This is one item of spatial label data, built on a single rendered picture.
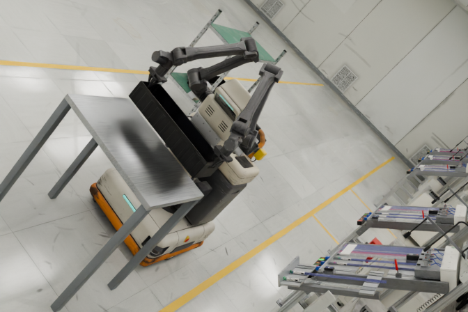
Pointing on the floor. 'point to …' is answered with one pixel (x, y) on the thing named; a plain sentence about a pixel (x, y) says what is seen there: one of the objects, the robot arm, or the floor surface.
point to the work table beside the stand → (146, 170)
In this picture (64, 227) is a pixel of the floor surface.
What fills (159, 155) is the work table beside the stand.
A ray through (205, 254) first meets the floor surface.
